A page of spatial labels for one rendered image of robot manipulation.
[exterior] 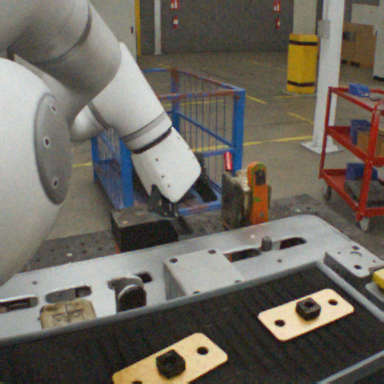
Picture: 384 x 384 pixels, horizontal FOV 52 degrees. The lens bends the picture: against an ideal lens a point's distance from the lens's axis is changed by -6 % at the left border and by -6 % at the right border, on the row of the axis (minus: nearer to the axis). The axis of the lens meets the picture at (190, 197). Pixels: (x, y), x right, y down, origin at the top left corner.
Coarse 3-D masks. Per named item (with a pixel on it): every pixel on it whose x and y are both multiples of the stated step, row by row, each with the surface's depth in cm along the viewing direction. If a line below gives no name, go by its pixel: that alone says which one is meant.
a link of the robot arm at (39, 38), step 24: (0, 0) 25; (24, 0) 27; (48, 0) 30; (72, 0) 33; (0, 24) 26; (24, 24) 29; (48, 24) 32; (72, 24) 35; (0, 48) 29; (24, 48) 34; (48, 48) 35
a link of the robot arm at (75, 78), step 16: (96, 16) 40; (96, 32) 40; (80, 48) 39; (96, 48) 41; (112, 48) 45; (32, 64) 39; (48, 64) 38; (64, 64) 39; (80, 64) 41; (96, 64) 43; (112, 64) 47; (48, 80) 51; (64, 80) 44; (80, 80) 45; (96, 80) 46; (64, 96) 50; (80, 96) 49; (64, 112) 52; (80, 112) 61; (80, 128) 61; (96, 128) 63
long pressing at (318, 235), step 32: (288, 224) 84; (320, 224) 84; (128, 256) 73; (160, 256) 73; (288, 256) 73; (320, 256) 73; (0, 288) 64; (32, 288) 64; (64, 288) 64; (96, 288) 65; (160, 288) 65; (0, 320) 57; (32, 320) 57
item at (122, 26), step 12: (96, 0) 735; (108, 0) 744; (120, 0) 752; (132, 0) 761; (108, 12) 753; (120, 12) 762; (132, 12) 771; (108, 24) 763; (120, 24) 772; (132, 24) 780; (120, 36) 781; (132, 36) 790; (132, 48) 800; (36, 72) 747
